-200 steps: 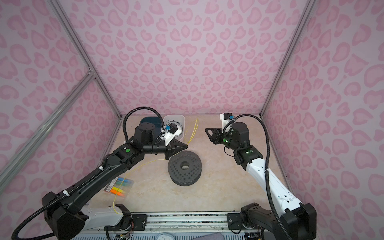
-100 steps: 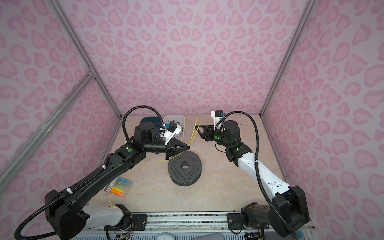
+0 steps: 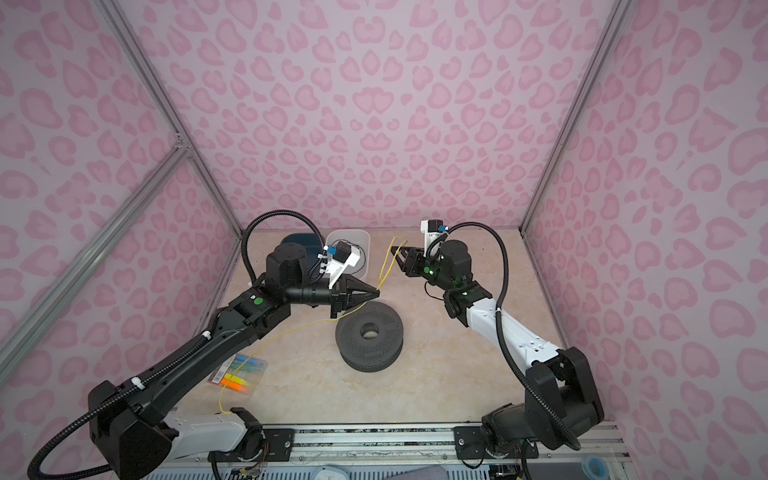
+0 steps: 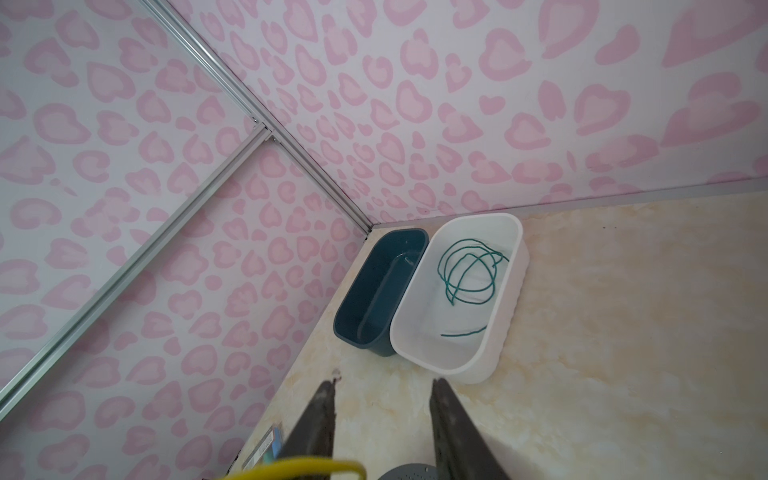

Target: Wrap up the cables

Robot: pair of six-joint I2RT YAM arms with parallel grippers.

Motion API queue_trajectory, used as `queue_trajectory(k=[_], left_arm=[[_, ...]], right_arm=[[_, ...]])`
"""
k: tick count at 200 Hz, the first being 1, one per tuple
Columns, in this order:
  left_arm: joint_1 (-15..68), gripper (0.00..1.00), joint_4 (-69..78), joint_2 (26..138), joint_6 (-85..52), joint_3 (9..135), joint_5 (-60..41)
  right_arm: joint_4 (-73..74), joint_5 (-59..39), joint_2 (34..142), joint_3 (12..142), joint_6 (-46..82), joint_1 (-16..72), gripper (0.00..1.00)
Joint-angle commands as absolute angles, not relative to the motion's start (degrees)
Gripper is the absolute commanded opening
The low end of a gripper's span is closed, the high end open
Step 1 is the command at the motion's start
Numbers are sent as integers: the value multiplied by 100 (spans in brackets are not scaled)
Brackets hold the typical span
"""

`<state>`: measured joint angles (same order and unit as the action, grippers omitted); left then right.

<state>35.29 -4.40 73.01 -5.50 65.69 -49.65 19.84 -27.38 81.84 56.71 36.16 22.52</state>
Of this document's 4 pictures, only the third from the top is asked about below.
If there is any blue tape roll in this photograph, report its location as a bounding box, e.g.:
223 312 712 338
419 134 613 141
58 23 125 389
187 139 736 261
581 456 611 480

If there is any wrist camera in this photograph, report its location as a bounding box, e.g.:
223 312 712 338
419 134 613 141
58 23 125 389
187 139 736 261
324 240 362 288
420 219 447 258

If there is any diagonal aluminium frame bar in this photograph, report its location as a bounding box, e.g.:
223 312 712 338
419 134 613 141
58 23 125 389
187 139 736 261
1 141 189 384

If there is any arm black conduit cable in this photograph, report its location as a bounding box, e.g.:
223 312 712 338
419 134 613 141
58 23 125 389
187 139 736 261
440 221 582 451
26 209 328 480

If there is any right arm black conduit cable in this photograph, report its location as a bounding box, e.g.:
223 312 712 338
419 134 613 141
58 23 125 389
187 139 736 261
440 221 582 451

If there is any dark teal plastic bin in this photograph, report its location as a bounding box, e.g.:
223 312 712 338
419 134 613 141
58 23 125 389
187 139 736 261
281 233 324 257

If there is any yellow cable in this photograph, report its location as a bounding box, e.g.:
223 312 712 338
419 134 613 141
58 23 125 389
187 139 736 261
217 234 409 415

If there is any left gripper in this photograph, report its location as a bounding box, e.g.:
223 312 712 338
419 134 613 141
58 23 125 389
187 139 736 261
285 273 380 319

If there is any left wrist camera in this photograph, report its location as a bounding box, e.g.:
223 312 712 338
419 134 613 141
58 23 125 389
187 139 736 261
324 240 362 288

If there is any white plastic bin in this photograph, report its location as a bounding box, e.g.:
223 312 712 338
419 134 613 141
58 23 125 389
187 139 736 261
321 229 370 280

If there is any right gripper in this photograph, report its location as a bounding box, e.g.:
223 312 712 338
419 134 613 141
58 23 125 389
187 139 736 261
391 246 457 293

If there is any pack of highlighter markers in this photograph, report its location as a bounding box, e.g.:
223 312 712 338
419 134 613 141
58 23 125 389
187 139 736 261
207 354 268 395

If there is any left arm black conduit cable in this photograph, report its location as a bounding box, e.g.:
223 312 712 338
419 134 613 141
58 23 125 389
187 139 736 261
26 209 328 480

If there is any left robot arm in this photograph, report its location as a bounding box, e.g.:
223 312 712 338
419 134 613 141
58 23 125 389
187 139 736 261
88 243 379 479

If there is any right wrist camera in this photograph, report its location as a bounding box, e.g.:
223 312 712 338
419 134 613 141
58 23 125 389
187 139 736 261
420 219 447 258

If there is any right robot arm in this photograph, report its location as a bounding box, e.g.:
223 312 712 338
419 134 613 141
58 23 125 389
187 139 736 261
391 240 605 456

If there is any dark grey spool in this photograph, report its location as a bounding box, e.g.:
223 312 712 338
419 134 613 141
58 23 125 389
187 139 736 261
335 301 404 373

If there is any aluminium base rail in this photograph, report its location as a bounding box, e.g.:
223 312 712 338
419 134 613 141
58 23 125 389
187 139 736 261
150 422 639 479

